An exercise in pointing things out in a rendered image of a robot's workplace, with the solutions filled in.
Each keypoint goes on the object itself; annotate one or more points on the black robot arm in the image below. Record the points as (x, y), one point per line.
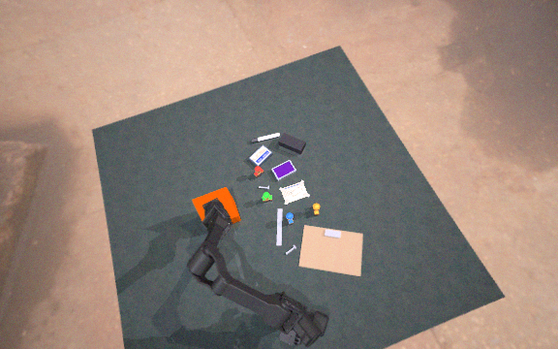
(281, 313)

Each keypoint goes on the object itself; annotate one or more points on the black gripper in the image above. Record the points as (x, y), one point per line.
(319, 319)

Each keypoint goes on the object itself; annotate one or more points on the cream inspection card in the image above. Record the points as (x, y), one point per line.
(294, 192)

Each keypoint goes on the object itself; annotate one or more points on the red-handled rubber stamp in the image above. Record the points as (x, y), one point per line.
(258, 171)

